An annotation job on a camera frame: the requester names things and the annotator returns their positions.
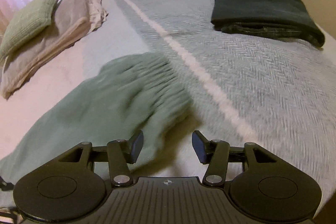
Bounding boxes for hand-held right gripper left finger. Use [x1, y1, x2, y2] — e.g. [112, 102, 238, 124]
[59, 130, 144, 186]

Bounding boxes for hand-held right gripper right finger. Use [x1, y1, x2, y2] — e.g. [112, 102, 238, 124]
[192, 130, 277, 186]

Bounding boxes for grey sweatpants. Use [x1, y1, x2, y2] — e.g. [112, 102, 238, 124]
[0, 53, 192, 182]

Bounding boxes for dark blue jeans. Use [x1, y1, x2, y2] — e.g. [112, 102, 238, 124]
[211, 0, 326, 48]

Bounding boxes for pink grey herringbone bedspread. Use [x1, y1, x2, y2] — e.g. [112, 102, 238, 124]
[0, 0, 336, 224]

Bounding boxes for beige pillow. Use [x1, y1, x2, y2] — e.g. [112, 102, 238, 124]
[0, 0, 109, 100]

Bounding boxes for green textured cushion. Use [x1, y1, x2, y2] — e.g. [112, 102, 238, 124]
[0, 0, 66, 62]

